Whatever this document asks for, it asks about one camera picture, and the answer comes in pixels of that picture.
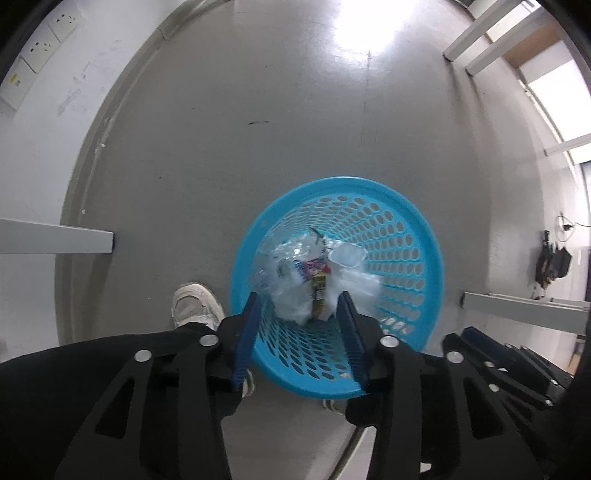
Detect black hanging bags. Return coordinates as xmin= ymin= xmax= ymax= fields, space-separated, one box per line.
xmin=530 ymin=230 xmax=573 ymax=301

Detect white furniture frame beam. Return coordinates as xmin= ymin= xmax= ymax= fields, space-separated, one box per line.
xmin=465 ymin=23 xmax=564 ymax=77
xmin=443 ymin=0 xmax=546 ymax=63
xmin=544 ymin=133 xmax=591 ymax=158

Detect clear printed snack wrapper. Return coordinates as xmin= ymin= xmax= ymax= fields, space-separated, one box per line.
xmin=310 ymin=272 xmax=329 ymax=321

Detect clear plastic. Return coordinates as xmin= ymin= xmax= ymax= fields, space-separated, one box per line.
xmin=252 ymin=231 xmax=333 ymax=319

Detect grey table foot beam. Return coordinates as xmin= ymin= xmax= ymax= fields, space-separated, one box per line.
xmin=0 ymin=218 xmax=115 ymax=256
xmin=461 ymin=292 xmax=591 ymax=334

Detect black charger cable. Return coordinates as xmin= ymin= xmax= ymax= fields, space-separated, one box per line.
xmin=556 ymin=213 xmax=591 ymax=234

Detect white yellow-label wall socket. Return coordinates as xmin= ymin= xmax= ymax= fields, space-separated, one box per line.
xmin=0 ymin=60 xmax=37 ymax=114

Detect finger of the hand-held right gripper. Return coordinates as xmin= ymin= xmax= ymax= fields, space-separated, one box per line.
xmin=443 ymin=333 xmax=553 ymax=410
xmin=463 ymin=325 xmax=570 ymax=394

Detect clear plastic bag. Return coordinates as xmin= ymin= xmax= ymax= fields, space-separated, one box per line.
xmin=270 ymin=268 xmax=384 ymax=324

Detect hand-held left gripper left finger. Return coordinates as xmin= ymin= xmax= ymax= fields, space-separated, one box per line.
xmin=55 ymin=292 xmax=264 ymax=480

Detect blue plastic wastebasket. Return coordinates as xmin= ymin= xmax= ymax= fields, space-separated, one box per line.
xmin=231 ymin=176 xmax=445 ymax=400

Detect white plastic cup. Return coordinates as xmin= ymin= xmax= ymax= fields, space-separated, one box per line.
xmin=327 ymin=242 xmax=368 ymax=269

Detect pink blue snack wrapper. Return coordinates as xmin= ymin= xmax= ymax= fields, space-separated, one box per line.
xmin=295 ymin=258 xmax=331 ymax=282

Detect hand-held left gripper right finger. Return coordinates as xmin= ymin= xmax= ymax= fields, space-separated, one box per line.
xmin=336 ymin=291 xmax=546 ymax=480

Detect white left shoe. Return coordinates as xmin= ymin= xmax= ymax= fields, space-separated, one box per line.
xmin=172 ymin=284 xmax=226 ymax=330

